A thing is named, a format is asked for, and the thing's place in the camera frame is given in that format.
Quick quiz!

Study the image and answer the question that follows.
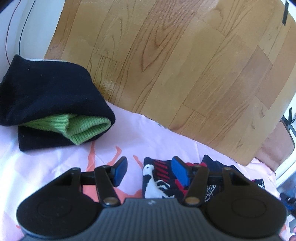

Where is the folded black green sweater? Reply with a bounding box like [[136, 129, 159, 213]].
[[1, 55, 115, 152]]

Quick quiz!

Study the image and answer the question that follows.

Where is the navy reindeer pattern sweater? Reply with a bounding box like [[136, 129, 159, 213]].
[[142, 155, 265, 202]]

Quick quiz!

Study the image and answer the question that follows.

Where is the pink deer print bedsheet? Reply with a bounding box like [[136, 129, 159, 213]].
[[1, 106, 280, 240]]

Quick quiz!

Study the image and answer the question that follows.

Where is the brown headboard cushion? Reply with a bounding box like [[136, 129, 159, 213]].
[[255, 120, 295, 172]]

